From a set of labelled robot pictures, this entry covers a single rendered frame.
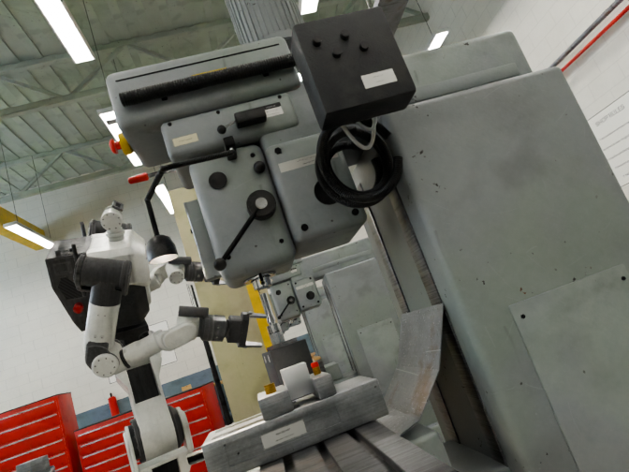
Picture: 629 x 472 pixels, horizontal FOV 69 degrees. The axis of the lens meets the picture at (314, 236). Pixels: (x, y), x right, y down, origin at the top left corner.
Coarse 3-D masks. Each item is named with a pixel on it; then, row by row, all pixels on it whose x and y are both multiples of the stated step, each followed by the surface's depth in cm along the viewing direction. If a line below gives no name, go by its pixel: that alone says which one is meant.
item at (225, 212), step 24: (192, 168) 111; (216, 168) 111; (240, 168) 112; (216, 192) 110; (240, 192) 110; (216, 216) 108; (240, 216) 109; (216, 240) 107; (240, 240) 107; (264, 240) 108; (288, 240) 109; (240, 264) 106; (264, 264) 107; (288, 264) 113
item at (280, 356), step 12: (276, 348) 140; (288, 348) 141; (300, 348) 142; (264, 360) 157; (276, 360) 139; (288, 360) 140; (300, 360) 141; (312, 360) 142; (276, 372) 138; (312, 372) 140; (276, 384) 144
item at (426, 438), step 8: (416, 424) 105; (408, 432) 101; (416, 432) 99; (424, 432) 97; (432, 432) 95; (408, 440) 95; (416, 440) 94; (424, 440) 94; (432, 440) 94; (440, 440) 95; (424, 448) 94; (432, 448) 94; (440, 448) 94; (440, 456) 94; (448, 464) 94
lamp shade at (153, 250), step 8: (152, 240) 110; (160, 240) 110; (168, 240) 111; (152, 248) 109; (160, 248) 109; (168, 248) 110; (176, 248) 112; (152, 256) 108; (160, 256) 108; (168, 256) 115; (176, 256) 114
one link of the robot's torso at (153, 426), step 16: (160, 352) 168; (128, 368) 161; (144, 368) 163; (160, 368) 160; (128, 384) 154; (144, 384) 160; (160, 384) 157; (144, 400) 158; (160, 400) 154; (144, 416) 149; (160, 416) 150; (176, 416) 152; (144, 432) 146; (160, 432) 147; (176, 432) 149; (144, 448) 144; (160, 448) 147; (176, 448) 151
